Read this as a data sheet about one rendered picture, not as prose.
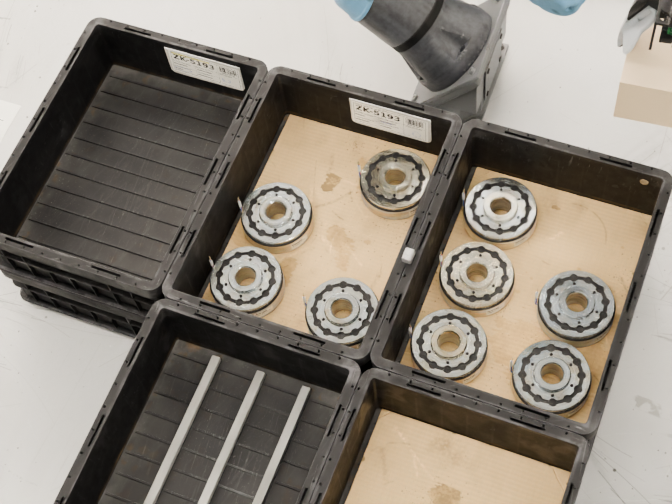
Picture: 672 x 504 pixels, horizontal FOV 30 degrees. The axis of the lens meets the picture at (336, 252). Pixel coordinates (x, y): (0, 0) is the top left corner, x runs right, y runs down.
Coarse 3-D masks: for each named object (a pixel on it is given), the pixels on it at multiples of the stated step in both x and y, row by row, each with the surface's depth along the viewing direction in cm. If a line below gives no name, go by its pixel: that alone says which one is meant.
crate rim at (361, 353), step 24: (288, 72) 181; (264, 96) 179; (360, 96) 178; (384, 96) 178; (456, 120) 174; (240, 144) 176; (216, 192) 172; (432, 192) 170; (192, 240) 169; (408, 240) 168; (168, 288) 166; (384, 288) 163; (216, 312) 164; (240, 312) 163; (384, 312) 162; (288, 336) 161; (312, 336) 161; (360, 360) 159
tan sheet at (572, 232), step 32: (544, 192) 179; (544, 224) 177; (576, 224) 176; (608, 224) 176; (640, 224) 175; (512, 256) 175; (544, 256) 174; (576, 256) 174; (608, 256) 173; (480, 320) 171; (512, 320) 170; (512, 352) 168; (608, 352) 167; (480, 384) 166; (576, 416) 163
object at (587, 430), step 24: (480, 120) 174; (456, 144) 173; (552, 144) 171; (456, 168) 171; (624, 168) 168; (648, 168) 168; (432, 216) 168; (648, 240) 163; (408, 264) 164; (648, 264) 161; (408, 288) 163; (624, 312) 158; (384, 336) 160; (624, 336) 157; (384, 360) 158; (432, 384) 156; (456, 384) 156; (600, 384) 154; (504, 408) 154; (528, 408) 154; (600, 408) 153; (576, 432) 152
